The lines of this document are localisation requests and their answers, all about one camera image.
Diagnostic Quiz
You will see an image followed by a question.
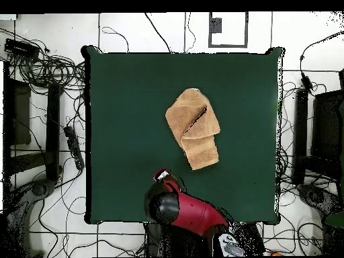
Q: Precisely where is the orange-tan terry towel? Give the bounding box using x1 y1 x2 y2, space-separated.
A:
164 87 222 171

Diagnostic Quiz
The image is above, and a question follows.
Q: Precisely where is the dark green fabric item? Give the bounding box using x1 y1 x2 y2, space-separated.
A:
324 211 344 228

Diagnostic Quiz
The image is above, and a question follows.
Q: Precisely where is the dark green table cloth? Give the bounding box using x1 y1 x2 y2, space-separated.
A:
81 44 286 226

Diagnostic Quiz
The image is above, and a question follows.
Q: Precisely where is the black power strip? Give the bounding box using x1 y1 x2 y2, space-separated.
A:
63 125 85 171
240 222 267 256

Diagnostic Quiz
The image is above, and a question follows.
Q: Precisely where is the grey wheeled base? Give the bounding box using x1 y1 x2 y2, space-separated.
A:
296 183 344 216
5 178 57 257

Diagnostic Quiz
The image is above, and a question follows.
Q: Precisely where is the grey floor outlet box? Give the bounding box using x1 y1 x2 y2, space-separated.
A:
210 17 223 34

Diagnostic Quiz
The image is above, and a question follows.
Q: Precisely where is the black electronics box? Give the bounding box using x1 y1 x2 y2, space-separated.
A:
3 38 41 58

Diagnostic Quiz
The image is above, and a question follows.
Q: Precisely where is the black metal stand frame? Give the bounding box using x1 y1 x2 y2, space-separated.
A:
2 60 64 189
292 69 344 186

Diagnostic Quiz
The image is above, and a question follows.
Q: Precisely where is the long black cable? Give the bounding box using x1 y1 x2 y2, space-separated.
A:
143 12 173 54

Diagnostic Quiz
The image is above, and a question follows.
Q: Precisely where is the thin black cable loop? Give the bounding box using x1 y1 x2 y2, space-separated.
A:
101 26 130 54

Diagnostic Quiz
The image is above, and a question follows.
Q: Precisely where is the grey floor hatch frame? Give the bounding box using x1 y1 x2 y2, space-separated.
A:
208 11 249 48

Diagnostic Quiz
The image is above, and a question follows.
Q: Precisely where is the black cable tangle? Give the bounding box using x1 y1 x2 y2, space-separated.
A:
0 26 87 92

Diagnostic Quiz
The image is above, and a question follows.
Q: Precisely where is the black cable with adapter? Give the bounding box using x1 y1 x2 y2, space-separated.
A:
299 28 344 92

